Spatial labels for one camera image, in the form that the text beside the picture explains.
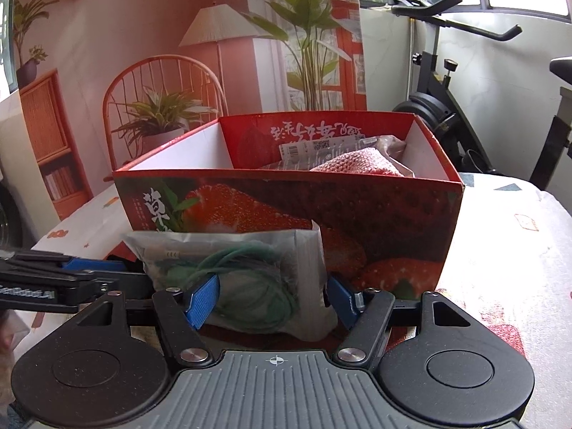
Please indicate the red strawberry cardboard box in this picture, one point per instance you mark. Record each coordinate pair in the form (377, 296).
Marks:
(380, 231)

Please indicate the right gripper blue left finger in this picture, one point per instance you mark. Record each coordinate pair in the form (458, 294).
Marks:
(200, 300)

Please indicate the printed room scene backdrop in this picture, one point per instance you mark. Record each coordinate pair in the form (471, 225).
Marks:
(103, 81)

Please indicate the packaged green cord bag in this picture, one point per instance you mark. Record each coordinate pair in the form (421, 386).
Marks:
(270, 281)

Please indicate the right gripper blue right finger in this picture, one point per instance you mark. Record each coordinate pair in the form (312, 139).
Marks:
(347, 303)

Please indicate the clear packaged black mask pack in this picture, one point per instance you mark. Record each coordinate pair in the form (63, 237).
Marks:
(308, 154)

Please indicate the white cartoon print tablecloth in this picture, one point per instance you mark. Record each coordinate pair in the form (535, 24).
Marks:
(509, 266)

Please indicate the pink mesh packaged item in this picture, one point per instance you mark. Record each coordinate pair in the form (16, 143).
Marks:
(369, 160)

